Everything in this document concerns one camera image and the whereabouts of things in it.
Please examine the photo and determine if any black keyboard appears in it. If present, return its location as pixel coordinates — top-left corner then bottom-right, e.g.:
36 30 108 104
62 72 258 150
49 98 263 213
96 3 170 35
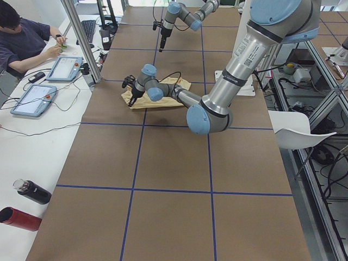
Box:
81 20 96 47

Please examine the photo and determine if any red water bottle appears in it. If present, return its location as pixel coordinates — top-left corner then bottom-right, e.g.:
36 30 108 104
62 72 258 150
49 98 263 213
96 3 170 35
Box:
1 207 42 232

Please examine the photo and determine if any person in navy shirt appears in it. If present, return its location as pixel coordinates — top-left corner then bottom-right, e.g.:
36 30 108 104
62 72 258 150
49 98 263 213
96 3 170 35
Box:
1 1 67 79

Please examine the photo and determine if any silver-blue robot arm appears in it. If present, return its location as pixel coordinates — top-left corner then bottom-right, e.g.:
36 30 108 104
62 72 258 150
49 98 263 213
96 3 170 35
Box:
153 0 220 52
122 0 321 135

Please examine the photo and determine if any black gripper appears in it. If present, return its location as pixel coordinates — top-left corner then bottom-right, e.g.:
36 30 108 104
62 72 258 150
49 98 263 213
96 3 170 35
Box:
128 87 143 107
159 27 171 52

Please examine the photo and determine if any aluminium frame post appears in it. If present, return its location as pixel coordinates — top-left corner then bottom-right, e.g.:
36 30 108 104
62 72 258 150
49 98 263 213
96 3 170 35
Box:
61 0 101 83

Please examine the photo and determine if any white moulded chair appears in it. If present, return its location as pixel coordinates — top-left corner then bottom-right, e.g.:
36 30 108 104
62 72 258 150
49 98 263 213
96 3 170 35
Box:
268 110 336 150

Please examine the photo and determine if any far teach pendant tablet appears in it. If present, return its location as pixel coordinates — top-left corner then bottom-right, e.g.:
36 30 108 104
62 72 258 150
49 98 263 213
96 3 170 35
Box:
46 56 83 82

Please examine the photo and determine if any cream long-sleeve graphic shirt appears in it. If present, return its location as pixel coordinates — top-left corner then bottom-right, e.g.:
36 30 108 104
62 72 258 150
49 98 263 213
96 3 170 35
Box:
131 77 191 109

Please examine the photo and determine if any black phone on table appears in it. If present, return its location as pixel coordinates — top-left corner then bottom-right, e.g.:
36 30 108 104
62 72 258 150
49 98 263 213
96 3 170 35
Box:
28 72 45 83

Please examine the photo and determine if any near teach pendant tablet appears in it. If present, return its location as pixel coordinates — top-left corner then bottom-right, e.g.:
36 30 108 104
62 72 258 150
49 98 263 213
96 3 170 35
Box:
10 84 58 117

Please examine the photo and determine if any black water bottle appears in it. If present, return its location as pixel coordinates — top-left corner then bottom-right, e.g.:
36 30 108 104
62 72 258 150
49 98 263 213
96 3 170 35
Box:
13 179 52 204

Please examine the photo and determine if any teach pendant tablet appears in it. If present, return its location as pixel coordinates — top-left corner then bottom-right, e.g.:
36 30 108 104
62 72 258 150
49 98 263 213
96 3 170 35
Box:
10 84 58 117
46 56 83 82

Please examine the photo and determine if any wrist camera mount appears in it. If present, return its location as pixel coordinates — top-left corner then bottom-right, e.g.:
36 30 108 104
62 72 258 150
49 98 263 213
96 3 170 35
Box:
122 75 136 88
153 20 163 30

